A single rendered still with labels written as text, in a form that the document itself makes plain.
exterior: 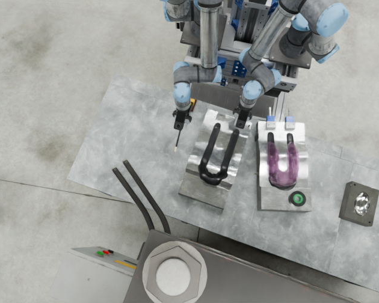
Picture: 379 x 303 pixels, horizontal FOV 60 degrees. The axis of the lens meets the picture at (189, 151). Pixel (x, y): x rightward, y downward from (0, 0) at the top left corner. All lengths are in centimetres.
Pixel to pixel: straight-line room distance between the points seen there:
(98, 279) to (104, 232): 153
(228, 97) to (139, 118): 93
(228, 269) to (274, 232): 126
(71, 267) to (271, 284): 76
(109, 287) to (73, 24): 267
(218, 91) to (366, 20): 163
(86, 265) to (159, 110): 107
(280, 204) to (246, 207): 19
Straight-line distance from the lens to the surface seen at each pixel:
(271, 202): 177
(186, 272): 57
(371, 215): 199
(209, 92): 267
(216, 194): 178
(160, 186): 185
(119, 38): 323
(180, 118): 162
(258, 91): 151
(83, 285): 122
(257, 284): 63
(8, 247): 298
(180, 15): 172
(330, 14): 133
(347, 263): 200
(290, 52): 189
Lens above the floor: 262
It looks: 75 degrees down
